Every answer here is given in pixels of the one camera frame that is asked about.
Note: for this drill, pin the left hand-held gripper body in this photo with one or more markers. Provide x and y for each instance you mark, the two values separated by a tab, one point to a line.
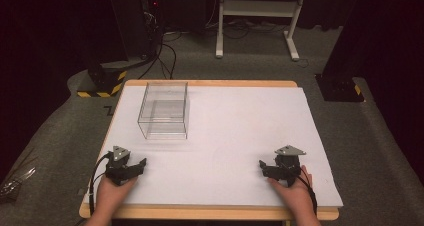
117	164

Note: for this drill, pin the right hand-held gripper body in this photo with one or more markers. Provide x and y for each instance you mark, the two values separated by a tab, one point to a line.
286	166

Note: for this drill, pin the person's right hand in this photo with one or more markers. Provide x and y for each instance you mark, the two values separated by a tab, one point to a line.
295	196

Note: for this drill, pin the white sheet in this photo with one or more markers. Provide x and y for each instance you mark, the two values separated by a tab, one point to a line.
226	136

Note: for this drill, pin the clear plastic box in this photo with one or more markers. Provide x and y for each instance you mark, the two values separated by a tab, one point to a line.
164	114

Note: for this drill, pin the wooden table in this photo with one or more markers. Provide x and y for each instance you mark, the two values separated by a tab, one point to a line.
213	213

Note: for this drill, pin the black base with yellow stripes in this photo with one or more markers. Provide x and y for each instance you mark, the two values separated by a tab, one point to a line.
104	81

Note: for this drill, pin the clear plastic wrap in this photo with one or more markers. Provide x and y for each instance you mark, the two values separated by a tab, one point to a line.
15	182

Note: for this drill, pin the black equipment column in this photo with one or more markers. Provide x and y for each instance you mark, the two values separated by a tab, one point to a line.
133	19

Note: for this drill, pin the dark pillar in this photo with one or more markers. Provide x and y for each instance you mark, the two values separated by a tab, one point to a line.
356	29

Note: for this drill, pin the white metal stand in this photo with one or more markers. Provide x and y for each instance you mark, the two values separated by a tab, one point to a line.
258	8

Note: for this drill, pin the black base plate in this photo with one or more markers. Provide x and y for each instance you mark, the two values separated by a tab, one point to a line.
339	87

